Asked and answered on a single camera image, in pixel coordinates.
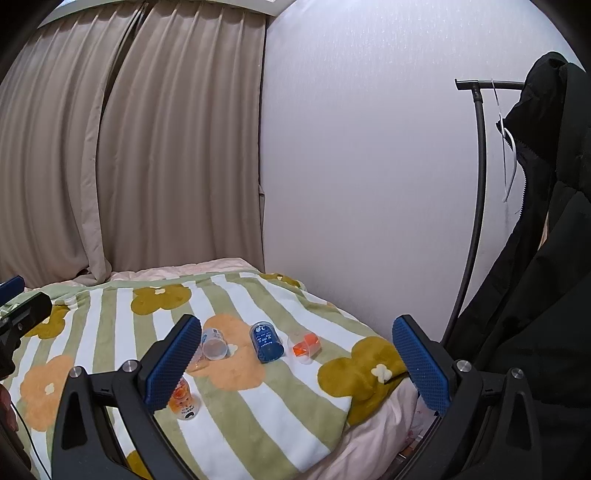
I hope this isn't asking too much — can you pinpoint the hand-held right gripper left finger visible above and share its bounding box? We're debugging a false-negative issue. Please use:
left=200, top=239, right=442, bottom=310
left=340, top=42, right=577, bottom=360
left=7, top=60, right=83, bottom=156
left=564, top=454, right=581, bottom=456
left=52, top=314, right=204, bottom=480

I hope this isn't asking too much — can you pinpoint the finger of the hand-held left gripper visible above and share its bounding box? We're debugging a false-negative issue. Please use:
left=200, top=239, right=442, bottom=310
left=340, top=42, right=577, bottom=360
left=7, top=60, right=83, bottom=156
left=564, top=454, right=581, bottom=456
left=0, top=292, right=53, bottom=343
left=0, top=276, right=25, bottom=306

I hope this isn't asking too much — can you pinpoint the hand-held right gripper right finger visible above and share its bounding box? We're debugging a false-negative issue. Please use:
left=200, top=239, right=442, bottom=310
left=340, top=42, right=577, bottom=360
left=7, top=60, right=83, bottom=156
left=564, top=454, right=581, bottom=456
left=392, top=315, right=542, bottom=480

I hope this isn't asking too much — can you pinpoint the orange printed plastic cup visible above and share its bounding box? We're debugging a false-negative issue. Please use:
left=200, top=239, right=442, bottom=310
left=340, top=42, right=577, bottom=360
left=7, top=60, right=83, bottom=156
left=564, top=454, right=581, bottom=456
left=167, top=374, right=201, bottom=422

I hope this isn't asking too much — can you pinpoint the clear printed plastic cup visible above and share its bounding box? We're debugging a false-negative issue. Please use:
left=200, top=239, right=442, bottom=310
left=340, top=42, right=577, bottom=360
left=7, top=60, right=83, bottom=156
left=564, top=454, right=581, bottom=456
left=202, top=328, right=230, bottom=361

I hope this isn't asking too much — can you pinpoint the blue plastic cup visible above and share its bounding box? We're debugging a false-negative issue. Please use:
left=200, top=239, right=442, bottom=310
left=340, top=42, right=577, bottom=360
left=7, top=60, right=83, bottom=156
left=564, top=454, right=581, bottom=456
left=250, top=322, right=284, bottom=366

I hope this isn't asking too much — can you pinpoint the clear cup with orange print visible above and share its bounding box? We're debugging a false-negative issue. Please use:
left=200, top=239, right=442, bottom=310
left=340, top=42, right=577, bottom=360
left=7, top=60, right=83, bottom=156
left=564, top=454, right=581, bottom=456
left=287, top=334, right=323, bottom=365

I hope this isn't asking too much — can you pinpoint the person's left hand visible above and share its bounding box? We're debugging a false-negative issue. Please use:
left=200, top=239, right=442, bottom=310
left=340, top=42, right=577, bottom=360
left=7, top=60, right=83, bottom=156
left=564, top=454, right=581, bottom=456
left=0, top=385, right=18, bottom=433

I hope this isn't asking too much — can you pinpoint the striped flower print blanket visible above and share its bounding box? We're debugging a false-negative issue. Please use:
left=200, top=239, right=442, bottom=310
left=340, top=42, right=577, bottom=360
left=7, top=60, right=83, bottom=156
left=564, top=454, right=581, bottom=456
left=0, top=270, right=410, bottom=480

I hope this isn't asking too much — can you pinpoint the beige curtain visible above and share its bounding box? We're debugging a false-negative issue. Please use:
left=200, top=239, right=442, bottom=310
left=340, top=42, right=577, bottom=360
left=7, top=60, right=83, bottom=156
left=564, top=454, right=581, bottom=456
left=81, top=0, right=269, bottom=283
left=0, top=6, right=145, bottom=292

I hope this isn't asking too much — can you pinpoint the black padded jacket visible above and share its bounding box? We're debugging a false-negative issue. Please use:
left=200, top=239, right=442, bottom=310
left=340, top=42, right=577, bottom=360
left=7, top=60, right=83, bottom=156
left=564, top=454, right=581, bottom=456
left=455, top=52, right=591, bottom=480

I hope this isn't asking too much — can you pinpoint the black metal coat rack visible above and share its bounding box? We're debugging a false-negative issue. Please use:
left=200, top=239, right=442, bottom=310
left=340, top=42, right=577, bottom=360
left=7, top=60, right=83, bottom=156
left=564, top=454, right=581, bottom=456
left=441, top=78, right=528, bottom=346

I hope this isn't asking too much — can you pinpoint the white plastic hanger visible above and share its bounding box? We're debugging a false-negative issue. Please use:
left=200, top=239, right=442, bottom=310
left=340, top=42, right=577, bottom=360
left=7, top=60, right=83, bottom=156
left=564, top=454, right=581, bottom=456
left=491, top=80, right=521, bottom=204

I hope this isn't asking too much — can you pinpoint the black cable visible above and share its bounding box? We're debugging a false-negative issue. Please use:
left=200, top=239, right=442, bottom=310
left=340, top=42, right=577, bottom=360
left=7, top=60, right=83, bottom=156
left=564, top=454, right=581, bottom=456
left=15, top=414, right=52, bottom=480

